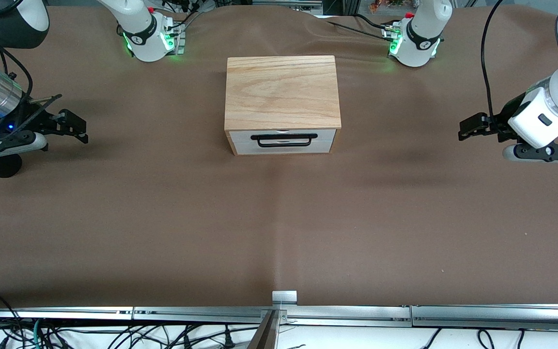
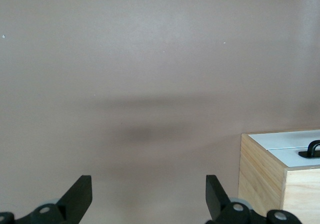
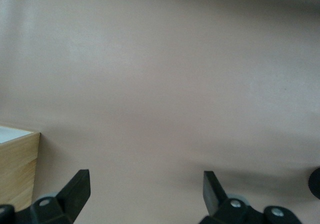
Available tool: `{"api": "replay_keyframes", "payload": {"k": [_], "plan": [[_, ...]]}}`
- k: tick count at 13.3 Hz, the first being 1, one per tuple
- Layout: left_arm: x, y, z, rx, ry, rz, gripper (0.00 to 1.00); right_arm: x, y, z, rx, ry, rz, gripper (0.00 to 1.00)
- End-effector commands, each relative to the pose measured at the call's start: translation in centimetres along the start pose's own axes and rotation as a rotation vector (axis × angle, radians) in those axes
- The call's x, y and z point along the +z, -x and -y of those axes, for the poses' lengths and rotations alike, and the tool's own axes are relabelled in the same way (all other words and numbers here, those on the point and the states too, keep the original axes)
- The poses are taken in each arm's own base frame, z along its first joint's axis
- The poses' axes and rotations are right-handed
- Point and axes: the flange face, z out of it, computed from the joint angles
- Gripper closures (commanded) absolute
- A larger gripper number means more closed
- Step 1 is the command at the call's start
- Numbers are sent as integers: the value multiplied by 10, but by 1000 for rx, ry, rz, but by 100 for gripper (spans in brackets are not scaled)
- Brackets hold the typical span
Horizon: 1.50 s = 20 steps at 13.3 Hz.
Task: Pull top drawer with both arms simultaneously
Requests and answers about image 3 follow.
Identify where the wooden drawer cabinet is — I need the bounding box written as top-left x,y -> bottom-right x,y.
0,125 -> 41,211

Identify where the brown table cover sheet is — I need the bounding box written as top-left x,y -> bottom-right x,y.
0,0 -> 320,224

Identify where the black cylindrical object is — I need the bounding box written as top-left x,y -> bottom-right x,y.
307,167 -> 320,200

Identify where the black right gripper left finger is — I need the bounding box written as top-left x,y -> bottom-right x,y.
0,169 -> 91,224

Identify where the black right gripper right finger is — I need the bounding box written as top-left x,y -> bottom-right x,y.
198,171 -> 301,224

